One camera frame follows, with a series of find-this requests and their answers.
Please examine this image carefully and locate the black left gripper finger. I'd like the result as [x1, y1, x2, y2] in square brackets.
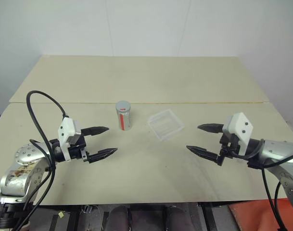
[89, 147, 119, 165]
[81, 126, 110, 138]

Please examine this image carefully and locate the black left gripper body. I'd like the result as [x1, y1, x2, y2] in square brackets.
[68, 135, 91, 163]

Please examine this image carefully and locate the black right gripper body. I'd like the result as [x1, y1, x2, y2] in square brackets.
[219, 132, 241, 159]

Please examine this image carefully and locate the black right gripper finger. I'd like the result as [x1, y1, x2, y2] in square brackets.
[186, 145, 224, 167]
[196, 123, 225, 134]

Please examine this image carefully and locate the silver red can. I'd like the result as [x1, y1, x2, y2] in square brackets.
[115, 108, 133, 131]

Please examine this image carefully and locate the grey plastic jar lid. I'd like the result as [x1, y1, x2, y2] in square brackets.
[115, 100, 132, 115]

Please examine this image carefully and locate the clear plastic square container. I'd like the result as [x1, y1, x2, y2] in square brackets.
[146, 108, 186, 141]

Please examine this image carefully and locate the red mat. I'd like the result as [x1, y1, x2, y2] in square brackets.
[228, 197, 293, 231]

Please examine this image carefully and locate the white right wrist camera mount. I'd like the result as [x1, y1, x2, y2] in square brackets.
[222, 112, 254, 156]

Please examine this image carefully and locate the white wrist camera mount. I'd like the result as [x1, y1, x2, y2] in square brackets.
[222, 112, 254, 156]
[58, 116, 83, 162]

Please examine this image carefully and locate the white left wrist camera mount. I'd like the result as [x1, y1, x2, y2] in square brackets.
[58, 116, 83, 162]

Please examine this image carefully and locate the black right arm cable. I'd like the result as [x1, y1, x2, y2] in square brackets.
[229, 138, 293, 231]

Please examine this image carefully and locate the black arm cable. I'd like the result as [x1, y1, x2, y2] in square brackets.
[13, 90, 68, 231]
[229, 138, 293, 231]

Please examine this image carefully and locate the black table frame bar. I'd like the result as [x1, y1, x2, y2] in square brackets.
[198, 203, 220, 231]
[68, 211, 80, 231]

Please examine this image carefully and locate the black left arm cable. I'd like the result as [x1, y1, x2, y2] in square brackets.
[13, 90, 68, 231]

